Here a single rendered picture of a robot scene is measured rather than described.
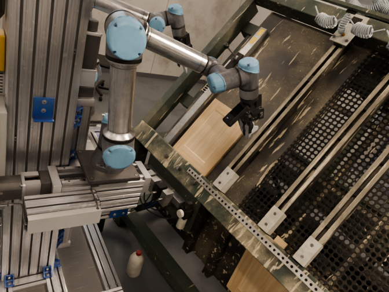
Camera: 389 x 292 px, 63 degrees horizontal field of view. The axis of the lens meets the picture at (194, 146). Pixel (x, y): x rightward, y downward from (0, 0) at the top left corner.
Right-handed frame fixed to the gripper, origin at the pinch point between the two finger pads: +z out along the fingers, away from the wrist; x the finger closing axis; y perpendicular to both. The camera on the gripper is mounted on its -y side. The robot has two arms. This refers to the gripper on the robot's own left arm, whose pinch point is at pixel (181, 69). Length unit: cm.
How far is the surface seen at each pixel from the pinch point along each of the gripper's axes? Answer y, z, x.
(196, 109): 2.9, 27.1, -6.0
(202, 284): -35, 135, -56
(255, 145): 13, 27, -54
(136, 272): -72, 108, -37
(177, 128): -12.1, 34.7, -6.1
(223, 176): -9, 38, -55
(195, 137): -6.2, 36.7, -18.7
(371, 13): 76, -25, -58
